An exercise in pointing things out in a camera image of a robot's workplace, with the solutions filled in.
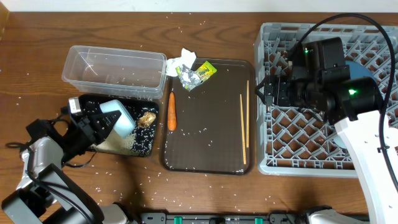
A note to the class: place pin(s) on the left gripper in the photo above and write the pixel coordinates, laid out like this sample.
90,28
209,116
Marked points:
86,127

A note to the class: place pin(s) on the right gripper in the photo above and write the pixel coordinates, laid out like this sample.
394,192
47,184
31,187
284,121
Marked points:
275,91

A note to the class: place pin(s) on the light blue rice bowl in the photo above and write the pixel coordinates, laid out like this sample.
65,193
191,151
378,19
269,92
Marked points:
125,124

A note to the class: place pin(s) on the brown food scrap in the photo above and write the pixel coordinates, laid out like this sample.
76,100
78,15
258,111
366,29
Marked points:
146,119

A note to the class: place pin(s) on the small blue cup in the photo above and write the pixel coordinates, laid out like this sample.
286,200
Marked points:
339,142

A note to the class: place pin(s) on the dark blue plate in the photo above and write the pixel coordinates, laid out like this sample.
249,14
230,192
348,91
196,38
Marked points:
358,71

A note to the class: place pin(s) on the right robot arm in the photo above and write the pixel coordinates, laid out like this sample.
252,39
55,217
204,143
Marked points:
320,80

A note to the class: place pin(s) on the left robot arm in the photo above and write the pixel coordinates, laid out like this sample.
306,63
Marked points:
43,181

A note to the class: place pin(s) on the grey dishwasher rack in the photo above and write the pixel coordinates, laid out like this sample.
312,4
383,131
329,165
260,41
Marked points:
295,142

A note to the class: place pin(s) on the left wooden chopstick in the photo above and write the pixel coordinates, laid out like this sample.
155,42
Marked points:
242,129

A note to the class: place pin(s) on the black plastic bin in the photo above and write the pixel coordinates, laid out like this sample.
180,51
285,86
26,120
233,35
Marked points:
144,136

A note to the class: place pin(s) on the clear plastic bin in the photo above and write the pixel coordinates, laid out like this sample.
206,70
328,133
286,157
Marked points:
118,72

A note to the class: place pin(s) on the yellow snack packet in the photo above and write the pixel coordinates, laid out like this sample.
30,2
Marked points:
205,71

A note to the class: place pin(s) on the dark brown serving tray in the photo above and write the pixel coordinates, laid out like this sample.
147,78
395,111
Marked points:
208,134

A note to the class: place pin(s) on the orange carrot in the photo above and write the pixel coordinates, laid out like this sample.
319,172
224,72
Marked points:
171,114

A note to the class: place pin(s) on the crumpled foil wrapper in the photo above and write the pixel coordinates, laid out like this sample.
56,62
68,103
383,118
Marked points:
188,78

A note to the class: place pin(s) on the crumpled white paper napkin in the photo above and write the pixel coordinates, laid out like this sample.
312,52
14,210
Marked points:
187,58

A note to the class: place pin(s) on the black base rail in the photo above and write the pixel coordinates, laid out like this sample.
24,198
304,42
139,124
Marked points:
272,218

